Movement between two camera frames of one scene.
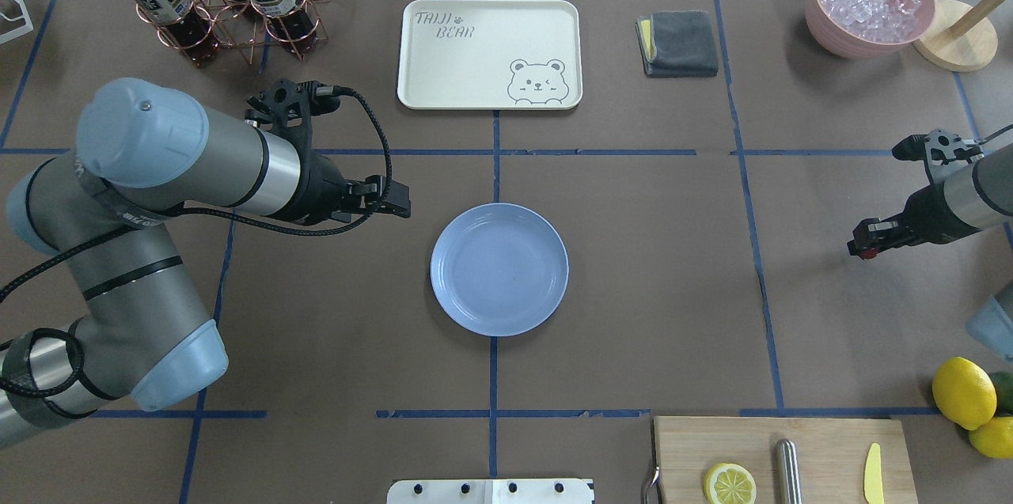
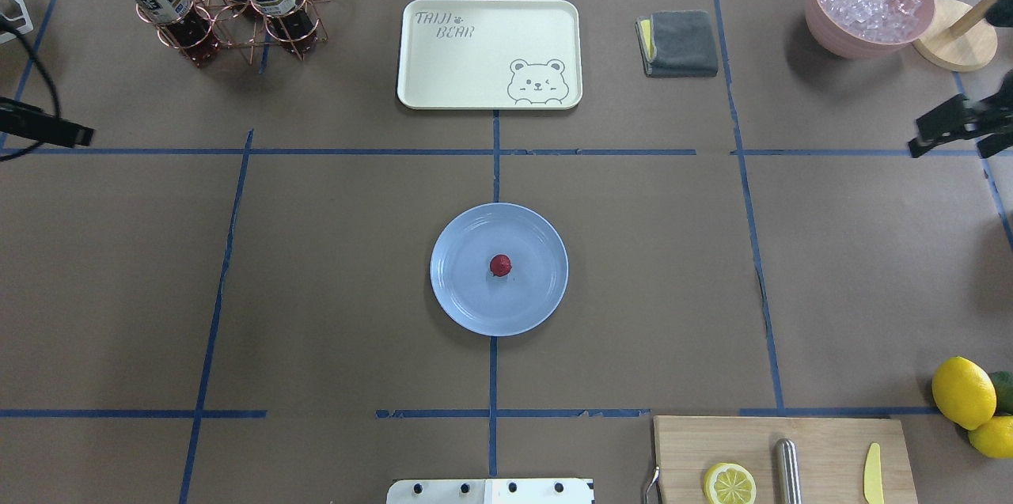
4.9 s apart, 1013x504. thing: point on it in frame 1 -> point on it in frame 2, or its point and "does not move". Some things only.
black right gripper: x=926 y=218 -> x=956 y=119
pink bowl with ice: x=868 y=3 does not move
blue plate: x=499 y=270 does not move
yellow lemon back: x=994 y=438 does not move
